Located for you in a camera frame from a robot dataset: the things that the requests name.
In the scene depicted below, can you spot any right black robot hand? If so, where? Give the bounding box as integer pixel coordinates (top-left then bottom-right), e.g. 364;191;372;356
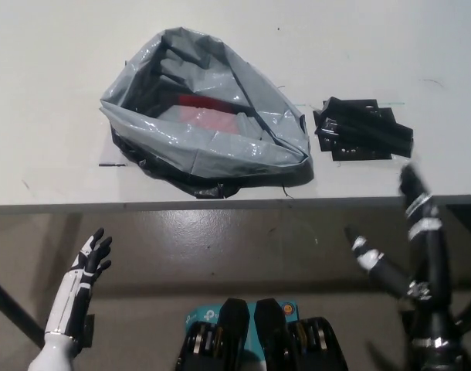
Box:
343;162;455;345

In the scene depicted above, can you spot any red package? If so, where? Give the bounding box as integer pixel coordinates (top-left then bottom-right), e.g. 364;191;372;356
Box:
169;92;240;134

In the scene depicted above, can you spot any teal router box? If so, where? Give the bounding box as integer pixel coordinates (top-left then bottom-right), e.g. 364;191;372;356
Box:
185;300;300;366

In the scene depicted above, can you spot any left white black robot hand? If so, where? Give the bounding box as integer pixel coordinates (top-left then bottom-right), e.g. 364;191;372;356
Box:
44;226;114;338

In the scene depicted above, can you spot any black table foot plate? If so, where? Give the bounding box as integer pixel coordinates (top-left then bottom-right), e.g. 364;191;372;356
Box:
76;313;96;349

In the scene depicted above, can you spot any grey plastic bag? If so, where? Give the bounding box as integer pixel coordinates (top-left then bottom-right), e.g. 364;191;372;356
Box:
99;26;313;200

